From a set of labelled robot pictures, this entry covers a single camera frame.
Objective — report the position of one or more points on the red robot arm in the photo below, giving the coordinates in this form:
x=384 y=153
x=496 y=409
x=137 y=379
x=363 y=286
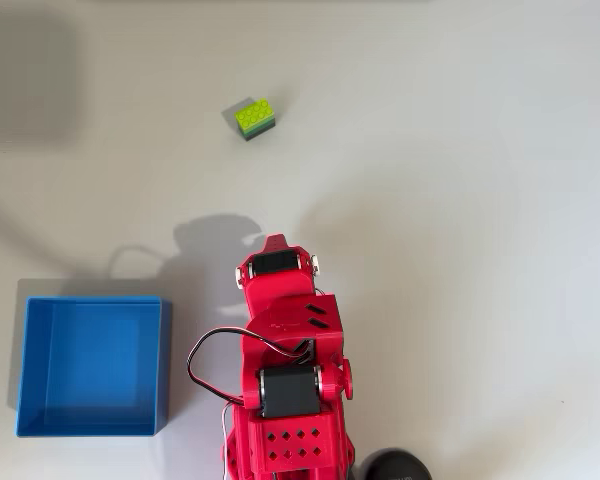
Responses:
x=290 y=435

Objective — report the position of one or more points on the black gooseneck camera stand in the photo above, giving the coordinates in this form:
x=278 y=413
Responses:
x=395 y=467

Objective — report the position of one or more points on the blue box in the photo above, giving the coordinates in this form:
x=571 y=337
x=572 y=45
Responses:
x=90 y=370

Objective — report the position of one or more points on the green lego block stack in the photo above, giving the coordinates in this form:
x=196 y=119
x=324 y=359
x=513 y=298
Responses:
x=255 y=119

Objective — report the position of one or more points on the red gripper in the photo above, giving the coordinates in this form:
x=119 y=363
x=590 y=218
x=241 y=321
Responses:
x=278 y=288

